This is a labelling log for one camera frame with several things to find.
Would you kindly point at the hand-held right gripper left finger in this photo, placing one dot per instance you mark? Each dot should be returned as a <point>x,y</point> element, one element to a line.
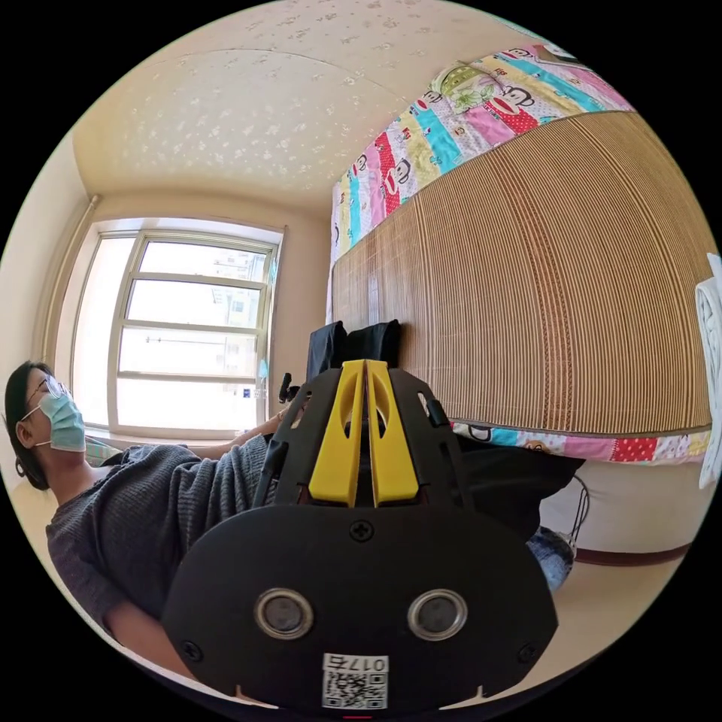
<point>334,451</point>

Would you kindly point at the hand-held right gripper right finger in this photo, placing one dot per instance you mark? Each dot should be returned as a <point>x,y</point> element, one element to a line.
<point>396,451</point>

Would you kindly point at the black pants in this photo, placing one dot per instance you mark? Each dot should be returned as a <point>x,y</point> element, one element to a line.
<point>366,341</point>

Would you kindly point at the person's left forearm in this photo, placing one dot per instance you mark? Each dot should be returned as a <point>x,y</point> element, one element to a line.
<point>237,440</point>

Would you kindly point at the person's right forearm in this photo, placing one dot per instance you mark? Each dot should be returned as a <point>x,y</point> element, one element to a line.
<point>141,637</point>

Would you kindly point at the person's left hand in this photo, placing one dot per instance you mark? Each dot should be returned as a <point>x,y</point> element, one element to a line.
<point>282,416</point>

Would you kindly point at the window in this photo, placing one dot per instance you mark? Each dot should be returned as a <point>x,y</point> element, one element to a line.
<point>186,333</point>

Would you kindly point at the person's body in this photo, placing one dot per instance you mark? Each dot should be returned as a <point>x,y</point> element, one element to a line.
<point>130,507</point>

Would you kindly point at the pile of clothes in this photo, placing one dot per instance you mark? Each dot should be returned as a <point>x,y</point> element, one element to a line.
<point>709,361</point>

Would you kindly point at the green flowered pillow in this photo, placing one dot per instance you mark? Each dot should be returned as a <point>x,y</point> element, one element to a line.
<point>465,84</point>

